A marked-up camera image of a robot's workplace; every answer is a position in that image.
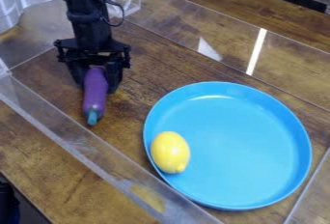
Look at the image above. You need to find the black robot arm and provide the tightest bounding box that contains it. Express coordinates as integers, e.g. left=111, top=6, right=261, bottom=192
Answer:
left=55, top=0, right=131, bottom=94

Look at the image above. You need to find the purple toy eggplant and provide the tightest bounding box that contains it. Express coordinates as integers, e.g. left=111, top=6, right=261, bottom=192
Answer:
left=83, top=67, right=108, bottom=126

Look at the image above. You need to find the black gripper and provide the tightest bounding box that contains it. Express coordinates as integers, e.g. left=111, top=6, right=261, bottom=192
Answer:
left=55, top=11, right=130, bottom=94

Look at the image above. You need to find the blue round tray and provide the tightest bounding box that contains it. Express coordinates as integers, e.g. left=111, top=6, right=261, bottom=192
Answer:
left=143, top=81, right=311, bottom=210

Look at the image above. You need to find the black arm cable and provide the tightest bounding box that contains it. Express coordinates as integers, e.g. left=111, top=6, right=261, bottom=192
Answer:
left=102, top=0, right=127, bottom=28

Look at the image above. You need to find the yellow toy lemon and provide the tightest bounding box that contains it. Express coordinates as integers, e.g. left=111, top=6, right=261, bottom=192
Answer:
left=150, top=131, right=191, bottom=174

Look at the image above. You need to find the clear acrylic enclosure wall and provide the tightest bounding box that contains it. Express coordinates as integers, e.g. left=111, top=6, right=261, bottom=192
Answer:
left=0, top=0, right=330, bottom=224

